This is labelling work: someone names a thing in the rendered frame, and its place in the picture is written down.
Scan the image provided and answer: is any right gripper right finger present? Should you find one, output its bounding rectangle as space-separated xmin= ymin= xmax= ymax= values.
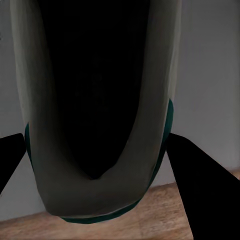
xmin=166 ymin=132 xmax=240 ymax=240

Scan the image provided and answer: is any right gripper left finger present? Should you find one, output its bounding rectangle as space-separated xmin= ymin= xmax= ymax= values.
xmin=0 ymin=133 xmax=27 ymax=194

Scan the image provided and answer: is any gym shoe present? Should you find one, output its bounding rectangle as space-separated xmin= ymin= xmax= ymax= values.
xmin=10 ymin=0 xmax=182 ymax=224

